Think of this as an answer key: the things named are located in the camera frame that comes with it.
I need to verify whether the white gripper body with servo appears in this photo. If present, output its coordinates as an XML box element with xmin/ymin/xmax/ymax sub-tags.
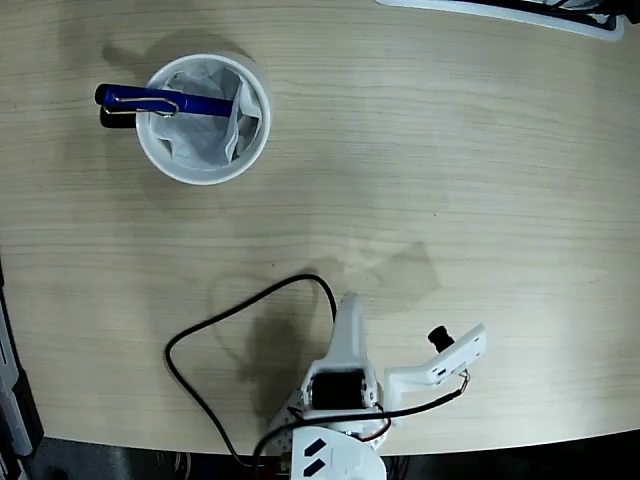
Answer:
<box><xmin>298</xmin><ymin>357</ymin><xmax>386</xmax><ymax>422</ymax></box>

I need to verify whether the blue pen with metal clip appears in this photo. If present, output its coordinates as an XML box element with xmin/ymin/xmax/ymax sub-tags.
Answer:
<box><xmin>94</xmin><ymin>82</ymin><xmax>237</xmax><ymax>119</ymax></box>

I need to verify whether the crumpled white tissue paper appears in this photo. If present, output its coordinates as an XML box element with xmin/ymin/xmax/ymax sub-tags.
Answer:
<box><xmin>148</xmin><ymin>66</ymin><xmax>263</xmax><ymax>170</ymax></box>

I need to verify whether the black device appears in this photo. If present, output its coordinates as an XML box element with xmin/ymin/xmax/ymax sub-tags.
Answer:
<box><xmin>519</xmin><ymin>0</ymin><xmax>640</xmax><ymax>24</ymax></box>

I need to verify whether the white perforated base bracket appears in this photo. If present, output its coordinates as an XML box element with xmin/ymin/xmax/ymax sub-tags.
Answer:
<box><xmin>268</xmin><ymin>389</ymin><xmax>307</xmax><ymax>452</ymax></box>

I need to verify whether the wrist camera on white mount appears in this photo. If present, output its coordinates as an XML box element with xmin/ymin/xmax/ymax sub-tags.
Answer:
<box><xmin>383</xmin><ymin>322</ymin><xmax>489</xmax><ymax>429</ymax></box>

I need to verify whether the black camera cable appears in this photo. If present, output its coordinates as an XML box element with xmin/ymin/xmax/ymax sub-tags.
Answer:
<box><xmin>163</xmin><ymin>273</ymin><xmax>472</xmax><ymax>480</ymax></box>

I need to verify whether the white mug with black handle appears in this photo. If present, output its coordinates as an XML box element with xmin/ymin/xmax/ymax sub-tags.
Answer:
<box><xmin>98</xmin><ymin>53</ymin><xmax>273</xmax><ymax>187</ymax></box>

